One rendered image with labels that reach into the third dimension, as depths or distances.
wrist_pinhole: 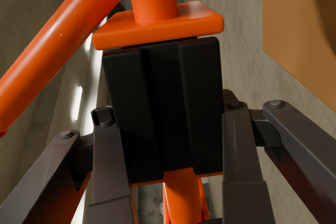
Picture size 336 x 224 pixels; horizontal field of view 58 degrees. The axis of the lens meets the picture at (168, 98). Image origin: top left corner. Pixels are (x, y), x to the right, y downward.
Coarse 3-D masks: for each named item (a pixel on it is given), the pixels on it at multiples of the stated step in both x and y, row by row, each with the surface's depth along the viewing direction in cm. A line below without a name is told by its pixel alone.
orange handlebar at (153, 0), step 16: (144, 0) 14; (160, 0) 14; (144, 16) 14; (160, 16) 14; (176, 192) 18; (192, 192) 18; (160, 208) 22; (176, 208) 18; (192, 208) 18; (208, 208) 22
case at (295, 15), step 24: (264, 0) 37; (288, 0) 30; (312, 0) 25; (264, 24) 38; (288, 24) 31; (312, 24) 26; (264, 48) 40; (288, 48) 32; (312, 48) 26; (288, 72) 33; (312, 72) 27
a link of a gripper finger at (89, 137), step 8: (88, 136) 15; (80, 144) 14; (88, 144) 14; (80, 152) 14; (88, 152) 14; (72, 160) 14; (80, 160) 14; (88, 160) 14; (72, 168) 14; (80, 168) 14; (88, 168) 14; (72, 176) 14
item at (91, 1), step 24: (72, 0) 16; (96, 0) 16; (48, 24) 16; (72, 24) 16; (96, 24) 17; (48, 48) 16; (72, 48) 17; (24, 72) 17; (48, 72) 17; (0, 96) 17; (24, 96) 18; (0, 120) 18
